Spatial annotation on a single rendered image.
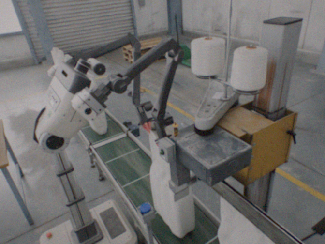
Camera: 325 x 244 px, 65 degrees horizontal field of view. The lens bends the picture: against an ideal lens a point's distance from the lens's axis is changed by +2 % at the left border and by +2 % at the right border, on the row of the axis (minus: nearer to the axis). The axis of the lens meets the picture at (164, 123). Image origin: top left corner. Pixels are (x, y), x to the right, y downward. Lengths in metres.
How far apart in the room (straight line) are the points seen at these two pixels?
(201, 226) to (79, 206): 0.88
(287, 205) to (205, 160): 1.85
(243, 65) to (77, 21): 7.73
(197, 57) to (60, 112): 0.75
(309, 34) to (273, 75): 5.41
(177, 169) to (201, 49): 0.57
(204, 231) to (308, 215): 1.13
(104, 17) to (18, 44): 2.61
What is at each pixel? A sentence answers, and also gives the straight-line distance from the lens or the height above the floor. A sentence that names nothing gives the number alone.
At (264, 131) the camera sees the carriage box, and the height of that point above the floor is 1.32.
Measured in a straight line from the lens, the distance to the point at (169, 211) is 1.78.
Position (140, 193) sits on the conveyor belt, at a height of 0.38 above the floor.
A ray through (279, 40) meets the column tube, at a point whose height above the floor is 1.69.
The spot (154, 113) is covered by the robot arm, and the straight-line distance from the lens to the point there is 1.51.
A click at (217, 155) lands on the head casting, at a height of 1.34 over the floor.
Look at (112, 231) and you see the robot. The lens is 2.20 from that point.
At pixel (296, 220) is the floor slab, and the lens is 2.69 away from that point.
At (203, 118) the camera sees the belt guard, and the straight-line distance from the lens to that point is 1.11.
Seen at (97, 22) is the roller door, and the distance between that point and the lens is 8.75.
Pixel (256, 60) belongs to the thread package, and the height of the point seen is 1.65.
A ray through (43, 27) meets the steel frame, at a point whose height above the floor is 0.99.
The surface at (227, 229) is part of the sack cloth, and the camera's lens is 1.37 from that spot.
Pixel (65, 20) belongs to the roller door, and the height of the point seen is 1.04.
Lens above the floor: 1.97
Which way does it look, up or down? 30 degrees down
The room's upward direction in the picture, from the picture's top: 5 degrees counter-clockwise
